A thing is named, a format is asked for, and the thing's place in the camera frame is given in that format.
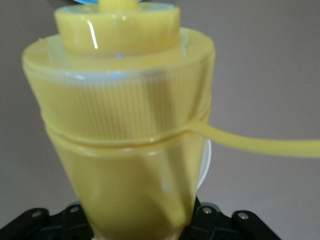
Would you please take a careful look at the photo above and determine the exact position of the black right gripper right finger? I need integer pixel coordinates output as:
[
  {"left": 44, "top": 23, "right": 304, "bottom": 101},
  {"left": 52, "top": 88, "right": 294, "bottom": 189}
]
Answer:
[{"left": 179, "top": 197, "right": 281, "bottom": 240}]

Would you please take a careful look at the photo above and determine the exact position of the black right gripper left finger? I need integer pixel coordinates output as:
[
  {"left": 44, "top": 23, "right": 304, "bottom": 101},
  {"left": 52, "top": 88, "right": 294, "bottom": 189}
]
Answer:
[{"left": 0, "top": 203, "right": 95, "bottom": 240}]

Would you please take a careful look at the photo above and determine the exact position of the yellow squeeze bottle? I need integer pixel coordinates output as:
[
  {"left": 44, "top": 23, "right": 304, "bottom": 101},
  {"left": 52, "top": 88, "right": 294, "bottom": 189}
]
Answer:
[{"left": 21, "top": 0, "right": 320, "bottom": 240}]

